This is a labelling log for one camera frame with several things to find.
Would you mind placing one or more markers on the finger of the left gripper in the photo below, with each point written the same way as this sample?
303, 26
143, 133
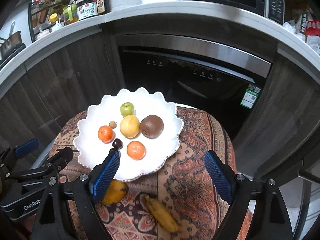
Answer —
57, 162
9, 156

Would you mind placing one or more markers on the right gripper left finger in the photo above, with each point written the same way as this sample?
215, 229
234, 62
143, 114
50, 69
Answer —
53, 219

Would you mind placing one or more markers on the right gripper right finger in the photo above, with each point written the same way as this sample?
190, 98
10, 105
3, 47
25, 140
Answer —
270, 219

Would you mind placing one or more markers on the orange tangerine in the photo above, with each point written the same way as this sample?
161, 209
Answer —
136, 150
106, 134

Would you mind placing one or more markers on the dark plum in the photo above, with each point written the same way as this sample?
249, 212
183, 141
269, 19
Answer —
117, 144

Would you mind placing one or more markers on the yellow mango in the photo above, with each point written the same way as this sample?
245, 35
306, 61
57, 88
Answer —
115, 193

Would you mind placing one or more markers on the small brown longan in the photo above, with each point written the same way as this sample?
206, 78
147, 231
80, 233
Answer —
113, 124

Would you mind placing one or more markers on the yellow lemon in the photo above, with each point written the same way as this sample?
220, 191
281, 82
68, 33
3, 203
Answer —
130, 126

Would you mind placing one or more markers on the green apple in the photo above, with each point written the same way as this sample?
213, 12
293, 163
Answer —
126, 109

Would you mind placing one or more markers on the brown kiwi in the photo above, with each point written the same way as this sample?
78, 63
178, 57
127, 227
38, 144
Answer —
151, 126

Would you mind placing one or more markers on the small banana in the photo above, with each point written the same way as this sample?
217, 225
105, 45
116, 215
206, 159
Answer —
160, 214

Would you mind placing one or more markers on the patterned paisley tablecloth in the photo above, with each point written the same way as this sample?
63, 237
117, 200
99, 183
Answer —
182, 185

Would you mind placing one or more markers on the white scalloped fruit bowl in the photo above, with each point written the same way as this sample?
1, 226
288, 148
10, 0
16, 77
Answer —
93, 151

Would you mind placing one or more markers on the gas stove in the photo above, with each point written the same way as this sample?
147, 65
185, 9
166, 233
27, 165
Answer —
12, 54

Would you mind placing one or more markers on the steel saucepan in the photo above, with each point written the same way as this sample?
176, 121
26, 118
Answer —
11, 42

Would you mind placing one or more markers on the yellow cap jar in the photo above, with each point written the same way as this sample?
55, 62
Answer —
53, 18

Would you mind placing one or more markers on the black spice rack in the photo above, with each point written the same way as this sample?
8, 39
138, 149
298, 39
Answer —
39, 12

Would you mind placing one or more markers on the built-in black dishwasher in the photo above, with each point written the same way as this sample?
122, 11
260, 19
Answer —
219, 79

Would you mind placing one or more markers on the green lidded oil bottle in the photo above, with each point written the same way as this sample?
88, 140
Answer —
70, 14

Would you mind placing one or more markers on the large soy sauce bottle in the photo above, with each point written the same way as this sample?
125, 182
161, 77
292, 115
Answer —
86, 9

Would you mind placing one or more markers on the dark sauce bottle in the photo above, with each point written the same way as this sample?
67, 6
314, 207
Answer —
103, 7

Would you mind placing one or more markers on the white plastic bag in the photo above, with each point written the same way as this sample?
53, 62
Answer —
291, 28

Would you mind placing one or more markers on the red snack bag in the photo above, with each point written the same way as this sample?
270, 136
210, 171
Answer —
313, 28

